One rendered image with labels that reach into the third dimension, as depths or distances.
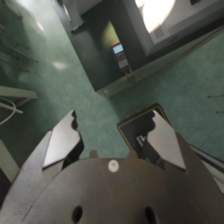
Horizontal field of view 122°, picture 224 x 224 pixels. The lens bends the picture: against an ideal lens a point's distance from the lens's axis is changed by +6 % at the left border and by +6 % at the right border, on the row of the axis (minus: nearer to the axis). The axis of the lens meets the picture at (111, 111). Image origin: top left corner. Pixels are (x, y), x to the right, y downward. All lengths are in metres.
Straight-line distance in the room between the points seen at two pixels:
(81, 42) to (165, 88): 1.38
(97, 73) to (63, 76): 1.21
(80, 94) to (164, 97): 1.61
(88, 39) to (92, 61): 0.16
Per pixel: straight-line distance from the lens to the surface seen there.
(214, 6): 0.80
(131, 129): 1.03
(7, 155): 1.52
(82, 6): 0.84
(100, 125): 1.37
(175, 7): 0.71
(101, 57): 0.62
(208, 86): 2.09
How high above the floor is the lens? 1.26
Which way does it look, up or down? 82 degrees down
